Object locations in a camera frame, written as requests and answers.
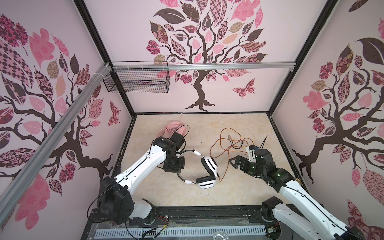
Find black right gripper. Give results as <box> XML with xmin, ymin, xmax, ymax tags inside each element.
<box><xmin>228</xmin><ymin>155</ymin><xmax>265</xmax><ymax>178</ymax></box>

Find white black headphones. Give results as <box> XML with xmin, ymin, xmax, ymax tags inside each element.
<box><xmin>177</xmin><ymin>150</ymin><xmax>220</xmax><ymax>190</ymax></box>

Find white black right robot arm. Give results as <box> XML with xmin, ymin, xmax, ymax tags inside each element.
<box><xmin>229</xmin><ymin>149</ymin><xmax>365</xmax><ymax>240</ymax></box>

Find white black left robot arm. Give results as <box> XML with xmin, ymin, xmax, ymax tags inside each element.
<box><xmin>97</xmin><ymin>133</ymin><xmax>186</xmax><ymax>224</ymax></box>

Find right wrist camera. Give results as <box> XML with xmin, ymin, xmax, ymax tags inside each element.
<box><xmin>246</xmin><ymin>145</ymin><xmax>259</xmax><ymax>163</ymax></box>

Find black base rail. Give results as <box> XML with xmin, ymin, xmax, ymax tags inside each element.
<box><xmin>89</xmin><ymin>205</ymin><xmax>271</xmax><ymax>227</ymax></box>

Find white perforated cable tray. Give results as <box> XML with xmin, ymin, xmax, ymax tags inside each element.
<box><xmin>94</xmin><ymin>226</ymin><xmax>266</xmax><ymax>240</ymax></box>

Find black wire basket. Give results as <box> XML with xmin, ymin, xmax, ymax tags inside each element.
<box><xmin>103</xmin><ymin>60</ymin><xmax>171</xmax><ymax>94</ymax></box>

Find aluminium frame bar back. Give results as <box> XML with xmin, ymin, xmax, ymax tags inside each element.
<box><xmin>113</xmin><ymin>62</ymin><xmax>296</xmax><ymax>71</ymax></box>

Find aluminium frame bar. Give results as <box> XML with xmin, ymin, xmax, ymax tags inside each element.
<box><xmin>113</xmin><ymin>62</ymin><xmax>296</xmax><ymax>71</ymax></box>
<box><xmin>1</xmin><ymin>63</ymin><xmax>111</xmax><ymax>224</ymax></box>

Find aluminium frame bar left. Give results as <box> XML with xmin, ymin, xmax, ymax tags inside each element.
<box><xmin>1</xmin><ymin>63</ymin><xmax>111</xmax><ymax>224</ymax></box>

